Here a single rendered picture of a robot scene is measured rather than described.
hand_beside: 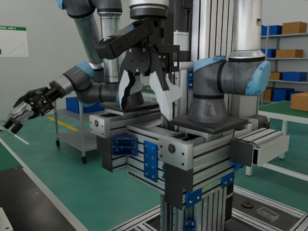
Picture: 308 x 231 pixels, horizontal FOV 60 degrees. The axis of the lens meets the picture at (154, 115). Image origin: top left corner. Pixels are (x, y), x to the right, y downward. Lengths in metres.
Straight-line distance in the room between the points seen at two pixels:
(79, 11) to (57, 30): 5.52
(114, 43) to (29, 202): 0.76
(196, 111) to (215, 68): 0.17
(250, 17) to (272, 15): 6.64
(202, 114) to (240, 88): 0.16
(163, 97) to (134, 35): 0.12
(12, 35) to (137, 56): 5.90
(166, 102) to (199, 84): 0.52
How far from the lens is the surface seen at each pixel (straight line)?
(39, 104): 1.03
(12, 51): 6.34
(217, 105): 0.99
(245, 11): 0.91
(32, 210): 1.02
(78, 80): 1.07
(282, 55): 6.75
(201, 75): 0.97
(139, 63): 0.51
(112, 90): 1.10
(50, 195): 1.15
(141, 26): 0.49
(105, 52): 0.45
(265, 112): 2.85
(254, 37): 0.92
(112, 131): 1.27
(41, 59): 6.49
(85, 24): 1.19
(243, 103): 1.43
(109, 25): 1.08
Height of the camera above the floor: 1.26
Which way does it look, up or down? 12 degrees down
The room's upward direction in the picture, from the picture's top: straight up
